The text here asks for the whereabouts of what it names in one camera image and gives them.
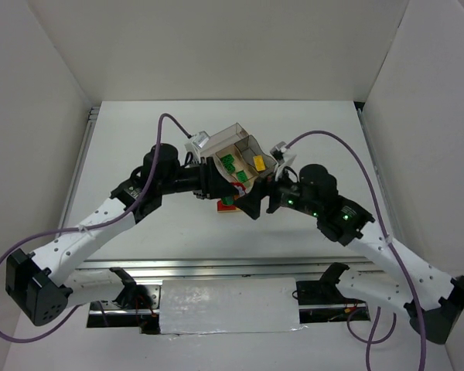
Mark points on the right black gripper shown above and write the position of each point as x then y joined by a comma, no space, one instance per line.
273,195

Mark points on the red arch lego brick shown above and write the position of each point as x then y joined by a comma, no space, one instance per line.
222,208

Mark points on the green lego plate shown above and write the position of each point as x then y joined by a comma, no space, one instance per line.
242,176

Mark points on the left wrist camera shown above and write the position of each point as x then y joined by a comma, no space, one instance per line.
196,143

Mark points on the yellow curved lego brick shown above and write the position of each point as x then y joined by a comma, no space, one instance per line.
259,163

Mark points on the dark grey container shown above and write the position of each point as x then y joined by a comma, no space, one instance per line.
252,160

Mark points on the clear smoky container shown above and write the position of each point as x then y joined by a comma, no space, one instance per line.
223,139

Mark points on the small green lego cube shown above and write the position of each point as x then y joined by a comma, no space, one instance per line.
228,200

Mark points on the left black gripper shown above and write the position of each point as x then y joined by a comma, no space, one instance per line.
209,179

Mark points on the small green lego brick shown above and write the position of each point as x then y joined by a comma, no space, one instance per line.
230,168

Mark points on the aluminium rail frame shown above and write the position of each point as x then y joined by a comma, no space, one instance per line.
187,236

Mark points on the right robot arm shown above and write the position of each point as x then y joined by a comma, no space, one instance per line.
431,299

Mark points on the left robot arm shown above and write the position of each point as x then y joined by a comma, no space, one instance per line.
37,281

